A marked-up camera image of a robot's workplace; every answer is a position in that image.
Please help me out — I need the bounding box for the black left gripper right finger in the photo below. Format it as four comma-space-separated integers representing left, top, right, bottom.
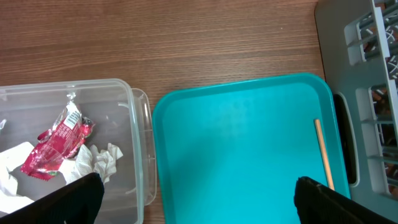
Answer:
294, 177, 395, 224

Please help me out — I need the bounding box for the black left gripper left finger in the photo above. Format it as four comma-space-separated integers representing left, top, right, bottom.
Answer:
1, 172, 104, 224

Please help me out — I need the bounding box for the red snack wrapper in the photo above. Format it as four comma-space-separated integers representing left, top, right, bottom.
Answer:
20, 91, 95, 181

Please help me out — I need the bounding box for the grey dishwasher rack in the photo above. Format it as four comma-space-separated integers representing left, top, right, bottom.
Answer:
315, 0, 397, 221

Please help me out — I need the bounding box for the wooden chopstick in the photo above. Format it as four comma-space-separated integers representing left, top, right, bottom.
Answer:
314, 119, 335, 190

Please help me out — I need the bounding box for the clear plastic bin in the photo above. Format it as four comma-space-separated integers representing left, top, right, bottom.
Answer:
1, 79, 156, 224

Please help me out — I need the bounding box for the teal plastic tray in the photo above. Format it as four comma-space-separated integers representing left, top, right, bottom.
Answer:
152, 73, 350, 224

